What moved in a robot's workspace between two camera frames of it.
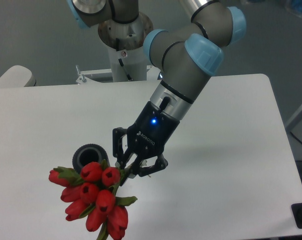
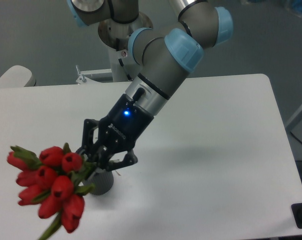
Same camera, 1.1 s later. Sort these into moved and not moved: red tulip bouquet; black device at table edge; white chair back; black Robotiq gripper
Moved: red tulip bouquet; black Robotiq gripper
Not moved: black device at table edge; white chair back
